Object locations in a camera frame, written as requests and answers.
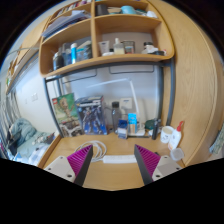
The wooden shelf unit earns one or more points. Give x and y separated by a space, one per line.
126 23

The white desk lamp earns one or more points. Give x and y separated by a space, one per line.
135 96

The glass bottle with black cap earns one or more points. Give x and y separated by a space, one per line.
116 118

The white box with blue label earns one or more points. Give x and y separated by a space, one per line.
125 103

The green tree figure toy box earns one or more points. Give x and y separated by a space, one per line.
66 115

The translucent plastic case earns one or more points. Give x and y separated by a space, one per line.
177 154

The dark grey metal frame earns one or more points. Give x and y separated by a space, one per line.
171 93

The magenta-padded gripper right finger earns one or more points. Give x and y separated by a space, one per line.
150 163

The small blue and white box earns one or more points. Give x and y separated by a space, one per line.
122 130

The tall light blue box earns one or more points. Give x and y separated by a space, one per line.
132 123

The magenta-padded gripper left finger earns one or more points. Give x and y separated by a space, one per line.
78 163

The grey-green bedding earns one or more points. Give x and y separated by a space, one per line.
25 136

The black electric shaver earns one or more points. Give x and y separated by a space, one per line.
155 130

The blue robot model kit box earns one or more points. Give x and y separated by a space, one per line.
90 116

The dark green round case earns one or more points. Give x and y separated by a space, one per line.
149 124

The white lotion bottle red pump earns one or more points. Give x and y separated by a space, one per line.
175 140

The white power strip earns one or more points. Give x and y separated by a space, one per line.
120 159

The white printed mug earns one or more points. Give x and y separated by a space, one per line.
166 135

